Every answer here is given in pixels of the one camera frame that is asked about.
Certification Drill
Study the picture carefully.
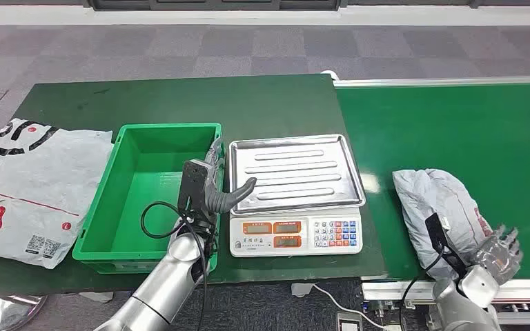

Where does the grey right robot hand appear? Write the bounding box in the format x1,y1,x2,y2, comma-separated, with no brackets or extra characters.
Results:
473,224,524,288

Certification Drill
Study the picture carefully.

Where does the small grey parcel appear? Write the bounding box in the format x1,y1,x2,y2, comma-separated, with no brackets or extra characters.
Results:
392,169,495,279

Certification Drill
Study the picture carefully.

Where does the green conveyor belt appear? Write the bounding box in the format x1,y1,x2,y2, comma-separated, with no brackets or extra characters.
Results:
333,75,530,325

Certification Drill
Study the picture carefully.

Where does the white table foot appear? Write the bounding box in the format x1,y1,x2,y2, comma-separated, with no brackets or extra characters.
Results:
79,292,114,303
291,283,315,299

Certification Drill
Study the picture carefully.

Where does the white scale with steel pan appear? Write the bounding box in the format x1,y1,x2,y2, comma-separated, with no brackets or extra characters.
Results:
228,133,367,258

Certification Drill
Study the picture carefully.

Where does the green plastic bin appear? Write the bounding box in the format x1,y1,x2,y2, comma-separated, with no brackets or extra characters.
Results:
72,122,224,275

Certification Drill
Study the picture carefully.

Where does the large flat printed mailer bag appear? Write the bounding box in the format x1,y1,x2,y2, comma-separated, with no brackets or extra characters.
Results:
0,117,115,270

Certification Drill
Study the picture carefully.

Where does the chrome stool base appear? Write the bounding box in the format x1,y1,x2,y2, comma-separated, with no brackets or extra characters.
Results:
0,294,49,331

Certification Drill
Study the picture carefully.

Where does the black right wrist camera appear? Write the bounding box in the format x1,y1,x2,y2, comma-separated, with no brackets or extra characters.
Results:
424,213,467,279

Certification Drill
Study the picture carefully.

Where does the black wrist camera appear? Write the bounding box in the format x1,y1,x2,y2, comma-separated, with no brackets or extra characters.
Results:
424,213,467,279
177,159,210,216

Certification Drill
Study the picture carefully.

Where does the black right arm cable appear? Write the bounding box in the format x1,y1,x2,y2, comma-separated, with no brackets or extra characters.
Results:
400,246,446,331

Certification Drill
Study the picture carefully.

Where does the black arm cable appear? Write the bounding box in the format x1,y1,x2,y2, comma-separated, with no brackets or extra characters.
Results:
140,201,209,331
400,246,446,331

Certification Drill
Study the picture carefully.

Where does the white power cable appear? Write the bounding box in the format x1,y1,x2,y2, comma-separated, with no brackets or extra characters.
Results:
313,283,387,331

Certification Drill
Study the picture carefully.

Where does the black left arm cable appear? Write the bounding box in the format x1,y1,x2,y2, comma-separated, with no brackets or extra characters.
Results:
140,201,209,331

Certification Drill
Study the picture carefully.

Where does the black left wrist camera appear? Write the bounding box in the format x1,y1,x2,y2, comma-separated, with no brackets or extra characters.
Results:
177,159,210,216

